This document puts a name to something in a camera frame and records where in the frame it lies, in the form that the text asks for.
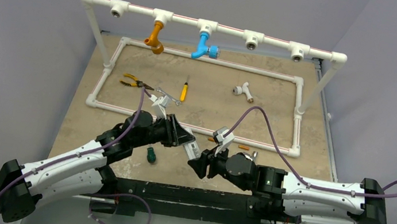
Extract silver wrench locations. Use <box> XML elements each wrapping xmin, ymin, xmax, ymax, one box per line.
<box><xmin>156</xmin><ymin>87</ymin><xmax>182</xmax><ymax>106</ymax></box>

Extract yellow handled pliers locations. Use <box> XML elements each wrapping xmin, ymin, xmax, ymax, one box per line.
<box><xmin>120</xmin><ymin>73</ymin><xmax>155</xmax><ymax>91</ymax></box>

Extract green stubby screwdriver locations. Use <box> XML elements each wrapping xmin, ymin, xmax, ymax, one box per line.
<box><xmin>146</xmin><ymin>144</ymin><xmax>157</xmax><ymax>164</ymax></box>

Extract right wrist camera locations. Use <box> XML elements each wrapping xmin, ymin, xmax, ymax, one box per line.
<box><xmin>213</xmin><ymin>126</ymin><xmax>235</xmax><ymax>157</ymax></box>

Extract white PVC pipe frame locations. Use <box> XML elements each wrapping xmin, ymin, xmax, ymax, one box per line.
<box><xmin>80</xmin><ymin>0</ymin><xmax>348</xmax><ymax>158</ymax></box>

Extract orange plastic faucet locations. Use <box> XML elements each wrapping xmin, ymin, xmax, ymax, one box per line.
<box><xmin>144</xmin><ymin>21</ymin><xmax>164</xmax><ymax>55</ymax></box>

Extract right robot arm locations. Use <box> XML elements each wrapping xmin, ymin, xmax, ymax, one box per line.
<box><xmin>183</xmin><ymin>144</ymin><xmax>387</xmax><ymax>224</ymax></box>

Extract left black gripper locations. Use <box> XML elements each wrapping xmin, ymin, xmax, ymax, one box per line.
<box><xmin>131</xmin><ymin>109</ymin><xmax>196</xmax><ymax>156</ymax></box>

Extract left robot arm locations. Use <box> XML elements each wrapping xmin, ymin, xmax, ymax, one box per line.
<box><xmin>0</xmin><ymin>110</ymin><xmax>199</xmax><ymax>223</ymax></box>

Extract white plastic faucet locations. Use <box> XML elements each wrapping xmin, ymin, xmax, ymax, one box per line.
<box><xmin>232</xmin><ymin>82</ymin><xmax>254</xmax><ymax>103</ymax></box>

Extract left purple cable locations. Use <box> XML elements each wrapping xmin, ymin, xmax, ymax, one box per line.
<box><xmin>0</xmin><ymin>70</ymin><xmax>154</xmax><ymax>224</ymax></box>

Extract blue plastic faucet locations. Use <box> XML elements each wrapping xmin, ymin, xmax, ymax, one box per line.
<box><xmin>190</xmin><ymin>32</ymin><xmax>221</xmax><ymax>59</ymax></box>

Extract chrome metal faucet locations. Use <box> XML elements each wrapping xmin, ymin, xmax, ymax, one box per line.
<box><xmin>250</xmin><ymin>151</ymin><xmax>258</xmax><ymax>162</ymax></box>

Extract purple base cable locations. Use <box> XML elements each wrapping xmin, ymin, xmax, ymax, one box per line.
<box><xmin>86</xmin><ymin>189</ymin><xmax>155</xmax><ymax>224</ymax></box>

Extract yellow screwdriver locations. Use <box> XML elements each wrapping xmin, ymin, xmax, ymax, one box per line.
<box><xmin>179</xmin><ymin>75</ymin><xmax>190</xmax><ymax>102</ymax></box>

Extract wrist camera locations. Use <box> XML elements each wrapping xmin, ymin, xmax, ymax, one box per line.
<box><xmin>213</xmin><ymin>126</ymin><xmax>235</xmax><ymax>157</ymax></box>
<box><xmin>149</xmin><ymin>94</ymin><xmax>172</xmax><ymax>119</ymax></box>

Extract orange battery right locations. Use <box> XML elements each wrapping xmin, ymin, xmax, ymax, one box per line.
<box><xmin>238</xmin><ymin>145</ymin><xmax>250</xmax><ymax>151</ymax></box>

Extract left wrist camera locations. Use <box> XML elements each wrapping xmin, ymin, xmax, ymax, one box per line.
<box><xmin>149</xmin><ymin>94</ymin><xmax>172</xmax><ymax>119</ymax></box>

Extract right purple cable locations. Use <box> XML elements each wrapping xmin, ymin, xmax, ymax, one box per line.
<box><xmin>218</xmin><ymin>103</ymin><xmax>397</xmax><ymax>202</ymax></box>

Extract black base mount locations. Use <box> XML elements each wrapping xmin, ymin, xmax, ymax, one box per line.
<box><xmin>89</xmin><ymin>178</ymin><xmax>302</xmax><ymax>224</ymax></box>

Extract white remote control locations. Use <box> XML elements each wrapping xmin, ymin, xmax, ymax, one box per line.
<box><xmin>183</xmin><ymin>126</ymin><xmax>201</xmax><ymax>160</ymax></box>

